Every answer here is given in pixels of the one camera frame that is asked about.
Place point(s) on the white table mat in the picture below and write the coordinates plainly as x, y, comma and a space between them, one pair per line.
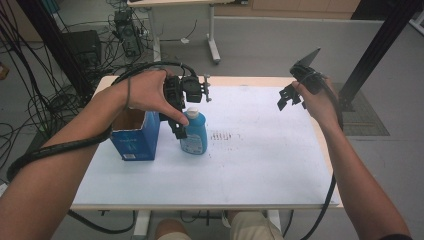
260, 166

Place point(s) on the person's right hand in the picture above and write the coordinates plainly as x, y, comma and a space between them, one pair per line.
321, 106

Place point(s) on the blue bottle with white cap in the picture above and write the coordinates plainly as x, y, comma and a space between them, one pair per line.
197, 133

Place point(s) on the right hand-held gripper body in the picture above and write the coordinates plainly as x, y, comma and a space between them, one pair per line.
310, 76

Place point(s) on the blue cardboard box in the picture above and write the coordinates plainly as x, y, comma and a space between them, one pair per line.
136, 143

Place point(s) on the person's right leg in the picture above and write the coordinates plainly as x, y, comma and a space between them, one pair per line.
253, 226

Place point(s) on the wooden cabinet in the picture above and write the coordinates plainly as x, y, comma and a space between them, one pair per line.
300, 8

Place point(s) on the person's left leg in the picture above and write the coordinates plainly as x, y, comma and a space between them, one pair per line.
170, 230

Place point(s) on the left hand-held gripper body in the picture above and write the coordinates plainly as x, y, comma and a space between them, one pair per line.
191, 88

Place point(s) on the white desk with legs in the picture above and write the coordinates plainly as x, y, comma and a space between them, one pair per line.
213, 43

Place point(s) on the black box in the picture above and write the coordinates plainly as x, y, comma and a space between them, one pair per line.
83, 46

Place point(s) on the person's left hand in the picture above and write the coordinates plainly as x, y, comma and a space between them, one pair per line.
146, 91

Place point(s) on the person's leg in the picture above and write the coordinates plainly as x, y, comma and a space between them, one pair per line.
253, 226
170, 230

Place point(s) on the grey floor grate mat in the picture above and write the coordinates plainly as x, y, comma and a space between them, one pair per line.
366, 120

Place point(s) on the black metal frame post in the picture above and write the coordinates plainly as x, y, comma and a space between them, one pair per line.
380, 43
53, 43

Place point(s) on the white power adapter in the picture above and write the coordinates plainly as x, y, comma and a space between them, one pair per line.
184, 40

